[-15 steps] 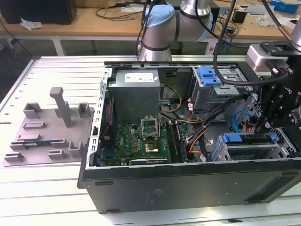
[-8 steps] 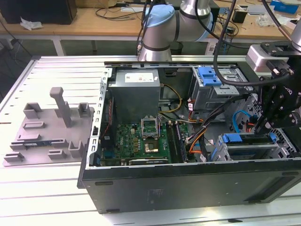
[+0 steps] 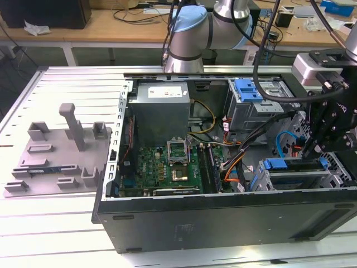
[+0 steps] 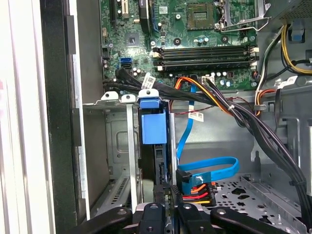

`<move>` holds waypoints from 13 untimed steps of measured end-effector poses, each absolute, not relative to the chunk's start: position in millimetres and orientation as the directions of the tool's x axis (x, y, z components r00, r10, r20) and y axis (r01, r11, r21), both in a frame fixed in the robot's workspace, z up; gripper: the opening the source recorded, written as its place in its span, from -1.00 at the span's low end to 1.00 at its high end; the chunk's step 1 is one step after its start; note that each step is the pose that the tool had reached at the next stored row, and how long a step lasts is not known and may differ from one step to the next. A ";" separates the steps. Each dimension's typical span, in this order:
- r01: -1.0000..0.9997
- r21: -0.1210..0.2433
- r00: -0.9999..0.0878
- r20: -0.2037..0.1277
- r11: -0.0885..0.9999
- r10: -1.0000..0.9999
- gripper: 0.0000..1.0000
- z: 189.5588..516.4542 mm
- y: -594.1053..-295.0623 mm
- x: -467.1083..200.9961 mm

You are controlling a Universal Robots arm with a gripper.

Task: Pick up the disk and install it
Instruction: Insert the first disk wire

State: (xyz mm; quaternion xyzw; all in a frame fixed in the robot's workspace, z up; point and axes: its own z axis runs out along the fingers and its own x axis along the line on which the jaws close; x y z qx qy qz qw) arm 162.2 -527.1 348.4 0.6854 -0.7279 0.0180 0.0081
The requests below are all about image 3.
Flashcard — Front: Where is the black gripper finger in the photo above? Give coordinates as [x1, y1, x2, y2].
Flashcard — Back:
[302, 99, 329, 161]
[317, 127, 356, 154]

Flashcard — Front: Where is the hard disk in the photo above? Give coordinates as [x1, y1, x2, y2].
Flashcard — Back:
[249, 156, 329, 194]

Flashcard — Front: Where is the silver disk bay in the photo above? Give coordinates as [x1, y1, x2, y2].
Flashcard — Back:
[263, 170, 346, 193]
[258, 157, 330, 175]

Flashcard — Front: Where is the silver drive cage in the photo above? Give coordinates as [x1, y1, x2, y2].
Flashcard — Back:
[225, 78, 301, 135]

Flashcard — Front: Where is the blue drive latch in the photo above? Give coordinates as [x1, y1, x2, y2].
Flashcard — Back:
[234, 79, 264, 103]

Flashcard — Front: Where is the clear plastic wrap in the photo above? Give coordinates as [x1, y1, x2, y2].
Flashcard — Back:
[303, 15, 335, 32]

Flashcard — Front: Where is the small black box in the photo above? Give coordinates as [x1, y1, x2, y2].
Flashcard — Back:
[274, 11, 295, 28]

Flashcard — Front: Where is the grey flat box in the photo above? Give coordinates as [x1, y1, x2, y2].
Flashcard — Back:
[292, 5, 319, 19]

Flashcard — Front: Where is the blue box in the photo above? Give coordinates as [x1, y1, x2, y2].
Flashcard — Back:
[320, 0, 357, 15]

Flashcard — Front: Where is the black RAM slot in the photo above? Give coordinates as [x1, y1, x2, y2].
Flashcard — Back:
[209, 143, 224, 194]
[200, 143, 215, 194]
[196, 143, 211, 194]
[205, 143, 220, 194]

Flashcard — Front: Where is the black bin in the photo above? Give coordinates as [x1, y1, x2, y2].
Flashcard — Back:
[200, 49, 219, 66]

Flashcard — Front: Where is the metal locking lever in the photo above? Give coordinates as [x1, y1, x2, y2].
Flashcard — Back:
[187, 136, 194, 166]

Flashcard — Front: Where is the black PC case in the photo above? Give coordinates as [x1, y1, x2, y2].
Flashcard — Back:
[91, 71, 357, 255]

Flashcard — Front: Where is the CPU socket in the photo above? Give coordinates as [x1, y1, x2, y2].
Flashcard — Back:
[170, 166, 190, 182]

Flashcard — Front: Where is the metal socket cover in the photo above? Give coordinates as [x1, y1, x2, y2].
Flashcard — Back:
[166, 138, 188, 165]

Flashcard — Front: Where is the grey power supply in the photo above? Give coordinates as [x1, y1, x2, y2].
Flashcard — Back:
[128, 82, 192, 140]

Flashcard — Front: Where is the black graphics card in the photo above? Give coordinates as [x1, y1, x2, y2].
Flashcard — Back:
[152, 188, 201, 197]

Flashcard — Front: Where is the green motherboard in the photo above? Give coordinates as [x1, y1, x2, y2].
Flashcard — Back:
[119, 143, 226, 196]

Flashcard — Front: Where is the wooden desk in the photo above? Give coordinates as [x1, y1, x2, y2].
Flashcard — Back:
[0, 0, 357, 68]

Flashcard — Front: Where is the grey parts rack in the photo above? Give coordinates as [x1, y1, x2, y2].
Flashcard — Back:
[2, 103, 112, 198]

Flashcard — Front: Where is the green RAM stick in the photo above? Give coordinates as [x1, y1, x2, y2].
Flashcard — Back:
[27, 166, 62, 175]

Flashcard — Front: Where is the black computer tower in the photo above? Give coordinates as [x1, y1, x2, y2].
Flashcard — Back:
[0, 0, 93, 30]

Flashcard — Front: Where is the crumpled white paper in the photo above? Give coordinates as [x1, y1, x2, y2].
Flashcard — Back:
[23, 18, 52, 37]

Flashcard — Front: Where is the blue data wire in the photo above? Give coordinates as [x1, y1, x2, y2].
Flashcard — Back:
[274, 130, 298, 159]

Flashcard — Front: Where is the orange black power wire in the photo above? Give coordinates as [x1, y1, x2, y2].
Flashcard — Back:
[289, 136, 307, 157]

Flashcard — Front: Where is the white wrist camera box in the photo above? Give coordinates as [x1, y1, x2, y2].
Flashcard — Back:
[291, 52, 321, 86]

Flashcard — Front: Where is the black cable bundle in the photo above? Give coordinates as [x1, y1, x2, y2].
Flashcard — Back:
[220, 110, 298, 173]

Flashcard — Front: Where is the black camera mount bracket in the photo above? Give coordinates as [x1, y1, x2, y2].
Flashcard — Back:
[308, 49, 351, 70]

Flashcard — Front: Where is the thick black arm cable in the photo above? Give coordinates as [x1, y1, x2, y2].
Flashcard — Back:
[252, 0, 348, 103]

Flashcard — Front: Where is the multicoloured labelled wire bundle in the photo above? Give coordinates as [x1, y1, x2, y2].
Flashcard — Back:
[221, 116, 243, 147]

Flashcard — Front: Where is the yellow wire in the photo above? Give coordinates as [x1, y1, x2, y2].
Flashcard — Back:
[189, 99, 218, 135]

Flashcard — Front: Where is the red black twisted wire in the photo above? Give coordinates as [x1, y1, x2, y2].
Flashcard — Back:
[124, 116, 138, 164]

